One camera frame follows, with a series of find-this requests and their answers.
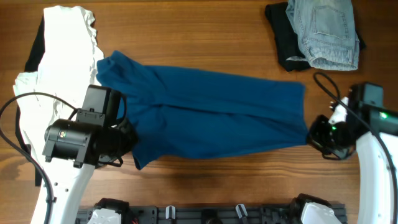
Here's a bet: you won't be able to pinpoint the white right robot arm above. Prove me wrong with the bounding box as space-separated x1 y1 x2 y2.
307 82 397 223

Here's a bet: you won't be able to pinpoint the light blue denim jeans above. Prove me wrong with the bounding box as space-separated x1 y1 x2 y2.
285 0 359 71

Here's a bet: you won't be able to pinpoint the black garment under white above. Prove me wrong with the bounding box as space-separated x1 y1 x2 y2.
14 15 47 187

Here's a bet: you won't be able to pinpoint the folded black garment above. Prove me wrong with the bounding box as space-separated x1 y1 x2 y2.
264 1 366 72

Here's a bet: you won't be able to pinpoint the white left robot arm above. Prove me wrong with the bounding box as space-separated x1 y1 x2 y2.
31 85 138 223

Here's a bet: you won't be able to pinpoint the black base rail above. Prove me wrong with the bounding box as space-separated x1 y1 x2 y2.
76 203 348 224

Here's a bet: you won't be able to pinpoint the blue t-shirt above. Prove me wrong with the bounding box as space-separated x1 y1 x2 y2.
96 51 308 169

